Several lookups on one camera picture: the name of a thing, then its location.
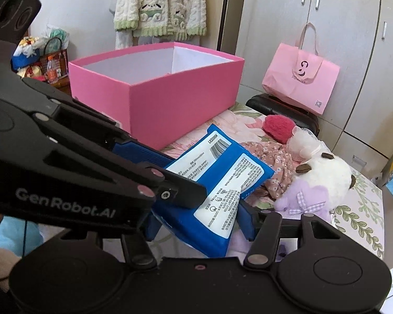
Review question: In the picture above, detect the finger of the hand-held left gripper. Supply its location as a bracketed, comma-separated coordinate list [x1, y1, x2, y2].
[0, 104, 206, 236]
[21, 78, 175, 169]

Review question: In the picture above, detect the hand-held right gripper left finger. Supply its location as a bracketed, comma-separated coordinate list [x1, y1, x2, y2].
[119, 208, 162, 269]

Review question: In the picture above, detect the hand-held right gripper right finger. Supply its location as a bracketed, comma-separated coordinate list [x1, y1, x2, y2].
[237, 201, 345, 268]

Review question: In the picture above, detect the blue tissue packet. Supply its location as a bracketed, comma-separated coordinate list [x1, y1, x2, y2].
[150, 124, 276, 258]

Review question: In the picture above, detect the pink cardboard box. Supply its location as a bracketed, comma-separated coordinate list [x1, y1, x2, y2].
[68, 42, 245, 149]

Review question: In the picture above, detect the pink floral cloth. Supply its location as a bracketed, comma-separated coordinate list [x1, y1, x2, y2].
[241, 141, 295, 201]

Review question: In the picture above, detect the white purple plush toy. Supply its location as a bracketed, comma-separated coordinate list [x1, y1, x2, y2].
[274, 152, 356, 223]

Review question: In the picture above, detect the white mesh bath sponge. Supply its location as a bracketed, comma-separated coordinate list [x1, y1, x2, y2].
[286, 127, 325, 163]

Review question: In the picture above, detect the white blue flower bouquet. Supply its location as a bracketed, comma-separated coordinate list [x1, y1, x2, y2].
[12, 35, 41, 71]

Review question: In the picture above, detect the plastic bottle orange label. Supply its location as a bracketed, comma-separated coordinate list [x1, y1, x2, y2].
[46, 57, 58, 84]

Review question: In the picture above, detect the orange mesh basket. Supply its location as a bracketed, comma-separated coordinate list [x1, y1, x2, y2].
[39, 37, 69, 86]

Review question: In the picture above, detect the floral bedsheet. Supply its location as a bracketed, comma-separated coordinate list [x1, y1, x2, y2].
[157, 101, 385, 262]

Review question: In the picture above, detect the white fluffy garment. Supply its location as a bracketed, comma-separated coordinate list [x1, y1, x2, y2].
[114, 29, 200, 50]

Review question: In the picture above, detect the black suitcase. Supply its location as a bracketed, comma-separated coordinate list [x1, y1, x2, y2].
[245, 93, 320, 138]

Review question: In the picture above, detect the light blue cloth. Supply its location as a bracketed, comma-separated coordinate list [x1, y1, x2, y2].
[0, 217, 45, 259]

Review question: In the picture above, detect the cream green knit cardigan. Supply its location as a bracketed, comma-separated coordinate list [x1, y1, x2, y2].
[113, 0, 208, 38]

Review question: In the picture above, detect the pink tote bag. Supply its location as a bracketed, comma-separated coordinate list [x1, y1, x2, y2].
[262, 23, 341, 116]

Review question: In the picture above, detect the black metal pole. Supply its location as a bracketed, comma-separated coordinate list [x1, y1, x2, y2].
[217, 0, 232, 51]

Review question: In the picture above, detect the white wardrobe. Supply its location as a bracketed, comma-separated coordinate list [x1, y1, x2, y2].
[221, 0, 393, 184]

